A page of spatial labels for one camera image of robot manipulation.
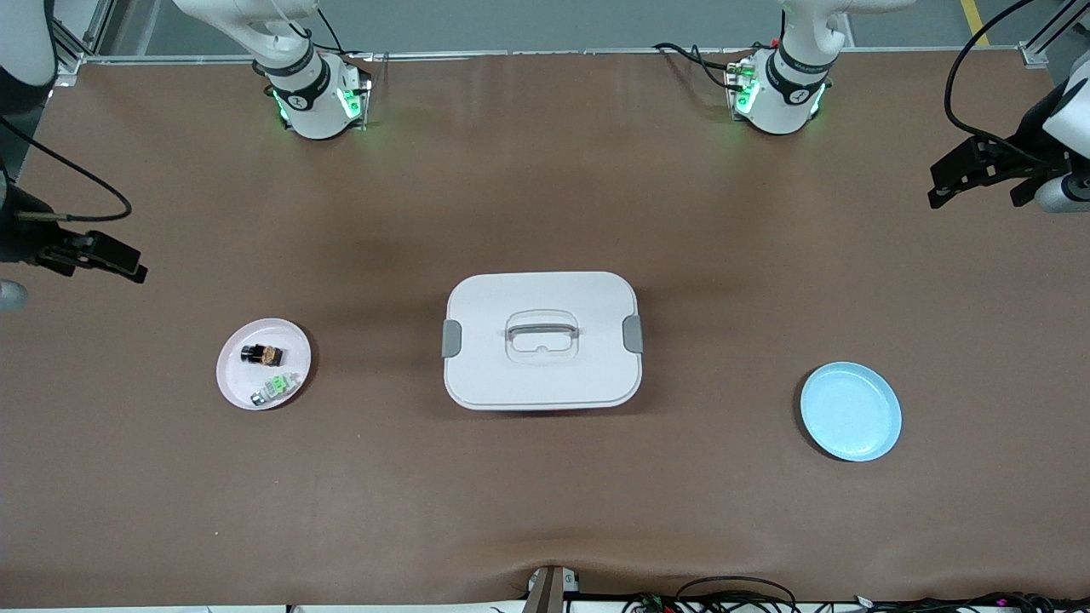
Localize light blue round plate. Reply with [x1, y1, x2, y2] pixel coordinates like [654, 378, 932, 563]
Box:
[800, 361, 903, 463]

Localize white lidded box grey latches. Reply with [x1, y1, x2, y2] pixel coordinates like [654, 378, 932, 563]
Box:
[441, 271, 645, 412]

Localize brown table mat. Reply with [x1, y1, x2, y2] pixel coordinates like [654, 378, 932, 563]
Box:
[0, 47, 1090, 610]

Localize black cable bundle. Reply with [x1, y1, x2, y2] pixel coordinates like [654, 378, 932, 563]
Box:
[622, 576, 1090, 613]

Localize metal table edge rail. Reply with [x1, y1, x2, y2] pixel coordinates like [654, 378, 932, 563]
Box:
[81, 47, 1023, 66]

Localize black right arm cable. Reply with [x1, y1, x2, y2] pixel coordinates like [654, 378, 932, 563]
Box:
[0, 115, 133, 224]

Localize black left base cable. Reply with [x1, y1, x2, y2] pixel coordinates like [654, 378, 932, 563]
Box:
[652, 41, 754, 90]

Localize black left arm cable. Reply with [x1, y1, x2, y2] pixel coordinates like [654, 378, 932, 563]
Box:
[944, 0, 1036, 163]

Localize grey camera stand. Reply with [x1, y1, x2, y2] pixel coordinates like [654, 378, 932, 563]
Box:
[526, 564, 582, 613]

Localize aluminium frame post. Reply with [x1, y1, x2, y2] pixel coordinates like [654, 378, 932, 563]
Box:
[1020, 0, 1090, 69]
[51, 0, 116, 77]

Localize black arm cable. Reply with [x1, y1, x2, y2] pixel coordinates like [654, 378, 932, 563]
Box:
[0, 115, 133, 224]
[944, 0, 1036, 163]

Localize black base cable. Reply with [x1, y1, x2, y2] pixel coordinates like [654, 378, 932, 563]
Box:
[315, 7, 376, 60]
[652, 41, 754, 90]

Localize pink round plate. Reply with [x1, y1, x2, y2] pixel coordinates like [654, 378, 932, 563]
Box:
[215, 318, 313, 412]

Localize green and silver switch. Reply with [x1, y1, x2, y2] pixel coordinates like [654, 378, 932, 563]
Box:
[250, 371, 301, 407]

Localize black right base cable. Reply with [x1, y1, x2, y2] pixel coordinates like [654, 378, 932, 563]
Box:
[315, 7, 376, 60]

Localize yellow floor tape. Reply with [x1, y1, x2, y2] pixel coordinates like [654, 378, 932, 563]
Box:
[961, 0, 993, 48]

